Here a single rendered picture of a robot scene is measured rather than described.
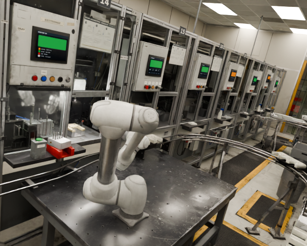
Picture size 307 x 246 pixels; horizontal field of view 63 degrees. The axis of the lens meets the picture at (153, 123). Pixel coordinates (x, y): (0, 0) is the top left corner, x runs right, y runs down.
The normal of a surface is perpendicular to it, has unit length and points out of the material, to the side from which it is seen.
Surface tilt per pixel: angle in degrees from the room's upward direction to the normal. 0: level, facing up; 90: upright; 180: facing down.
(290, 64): 90
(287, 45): 90
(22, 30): 90
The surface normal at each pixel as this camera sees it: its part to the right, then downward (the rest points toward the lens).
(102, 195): 0.04, 0.61
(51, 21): 0.77, 0.31
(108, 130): -0.15, 0.69
